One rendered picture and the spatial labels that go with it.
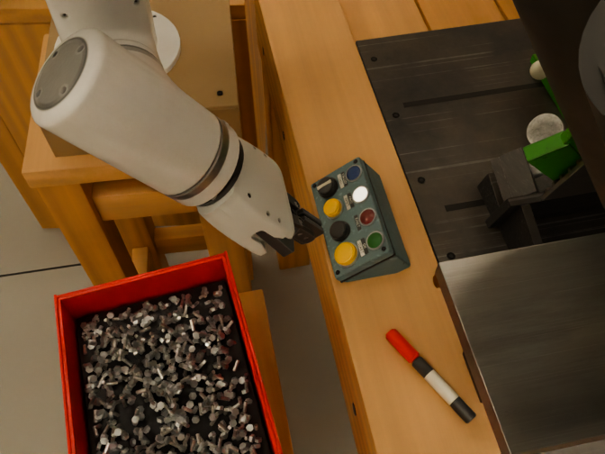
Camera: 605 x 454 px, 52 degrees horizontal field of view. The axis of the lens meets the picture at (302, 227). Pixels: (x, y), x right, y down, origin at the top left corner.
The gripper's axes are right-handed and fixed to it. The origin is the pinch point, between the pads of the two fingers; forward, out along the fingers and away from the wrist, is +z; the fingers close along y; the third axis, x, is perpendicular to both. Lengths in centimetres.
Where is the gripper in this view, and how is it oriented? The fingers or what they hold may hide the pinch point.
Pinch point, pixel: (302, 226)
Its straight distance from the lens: 68.8
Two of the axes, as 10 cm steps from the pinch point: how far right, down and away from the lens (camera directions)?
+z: 5.6, 3.6, 7.5
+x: 8.0, -4.5, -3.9
